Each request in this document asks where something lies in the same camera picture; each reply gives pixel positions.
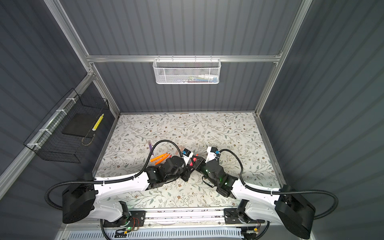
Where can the orange marker far left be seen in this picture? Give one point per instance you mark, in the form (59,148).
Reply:
(158,157)

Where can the purple marker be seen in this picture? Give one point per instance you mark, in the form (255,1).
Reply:
(150,147)

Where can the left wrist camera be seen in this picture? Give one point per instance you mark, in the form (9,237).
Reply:
(187,155)

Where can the black foam pad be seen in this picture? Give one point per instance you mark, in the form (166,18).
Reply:
(80,126)

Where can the white vented cable duct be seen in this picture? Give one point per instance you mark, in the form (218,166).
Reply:
(178,234)

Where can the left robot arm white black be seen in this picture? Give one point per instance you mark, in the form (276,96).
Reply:
(89,199)

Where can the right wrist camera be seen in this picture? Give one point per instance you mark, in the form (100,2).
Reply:
(213,154)

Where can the white wire mesh basket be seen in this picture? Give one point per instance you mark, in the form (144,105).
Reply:
(167,72)

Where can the black wire mesh basket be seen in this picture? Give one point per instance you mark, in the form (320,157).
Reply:
(67,135)

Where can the yellow marker in basket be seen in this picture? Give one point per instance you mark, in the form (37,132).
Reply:
(98,122)

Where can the items in white basket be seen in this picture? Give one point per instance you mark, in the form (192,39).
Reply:
(199,79)

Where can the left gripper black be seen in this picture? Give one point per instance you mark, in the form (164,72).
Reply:
(188,173)

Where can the orange marker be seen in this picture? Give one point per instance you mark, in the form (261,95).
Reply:
(158,157)
(163,158)

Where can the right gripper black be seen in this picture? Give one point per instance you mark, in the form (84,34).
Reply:
(197,165)

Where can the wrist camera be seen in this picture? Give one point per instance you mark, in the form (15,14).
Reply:
(187,155)
(213,154)

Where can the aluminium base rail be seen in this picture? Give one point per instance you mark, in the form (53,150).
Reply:
(228,216)

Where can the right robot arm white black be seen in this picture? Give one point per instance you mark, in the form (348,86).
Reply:
(291,210)

